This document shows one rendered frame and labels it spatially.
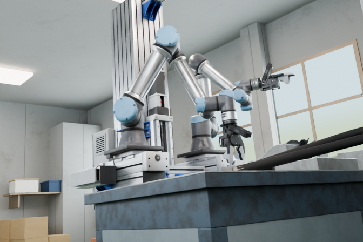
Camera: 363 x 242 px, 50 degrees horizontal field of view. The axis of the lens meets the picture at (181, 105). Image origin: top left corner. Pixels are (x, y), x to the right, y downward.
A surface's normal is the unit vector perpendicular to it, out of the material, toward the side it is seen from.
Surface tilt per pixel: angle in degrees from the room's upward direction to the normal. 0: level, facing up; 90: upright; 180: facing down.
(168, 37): 83
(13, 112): 90
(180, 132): 90
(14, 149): 90
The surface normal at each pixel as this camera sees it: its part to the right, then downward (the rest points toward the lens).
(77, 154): 0.65, -0.24
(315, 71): -0.75, -0.11
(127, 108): -0.13, -0.14
